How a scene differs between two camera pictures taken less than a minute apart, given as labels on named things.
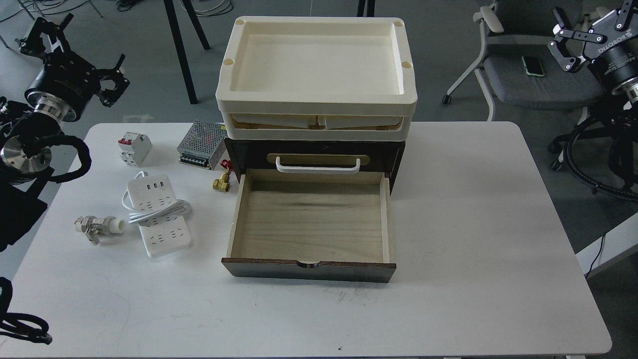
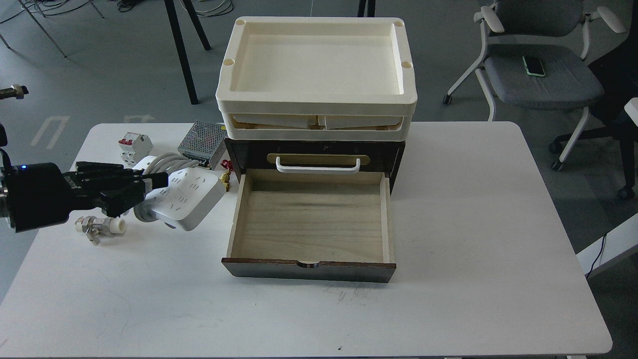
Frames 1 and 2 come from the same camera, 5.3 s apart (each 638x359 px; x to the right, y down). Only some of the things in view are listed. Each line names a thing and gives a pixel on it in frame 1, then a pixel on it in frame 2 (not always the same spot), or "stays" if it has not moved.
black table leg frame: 179,49 stays
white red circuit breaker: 134,147 stays
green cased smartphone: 533,66 stays
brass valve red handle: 223,183 stays
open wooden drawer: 312,224 stays
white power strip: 169,236 -> 191,191
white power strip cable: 176,207 -> 167,163
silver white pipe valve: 94,226 stays
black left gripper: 66,83 -> 38,194
